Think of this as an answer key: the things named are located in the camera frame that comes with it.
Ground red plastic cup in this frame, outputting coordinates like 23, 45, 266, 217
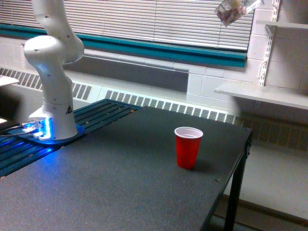
174, 127, 203, 169

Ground teal window sill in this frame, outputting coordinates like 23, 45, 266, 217
0, 23, 246, 67

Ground window blinds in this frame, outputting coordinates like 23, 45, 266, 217
0, 0, 254, 53

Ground blue slotted mounting plate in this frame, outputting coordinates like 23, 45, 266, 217
0, 99, 140, 177

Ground upper white wall shelf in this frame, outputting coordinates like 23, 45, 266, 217
257, 20, 308, 30

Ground white shelf bracket rail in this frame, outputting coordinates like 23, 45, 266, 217
258, 0, 281, 86

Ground white baseboard radiator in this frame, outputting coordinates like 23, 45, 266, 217
0, 66, 244, 126

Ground black cables at base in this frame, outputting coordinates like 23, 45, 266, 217
0, 122, 27, 137

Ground white wall shelf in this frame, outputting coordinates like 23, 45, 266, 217
257, 20, 308, 30
214, 82, 308, 110

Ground lower white wall shelf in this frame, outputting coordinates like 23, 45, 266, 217
214, 82, 308, 110

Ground black table leg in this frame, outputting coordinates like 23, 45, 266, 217
224, 137, 252, 231

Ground clear cup with candies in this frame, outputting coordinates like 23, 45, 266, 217
216, 0, 263, 26

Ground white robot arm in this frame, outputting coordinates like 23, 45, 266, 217
24, 0, 84, 141

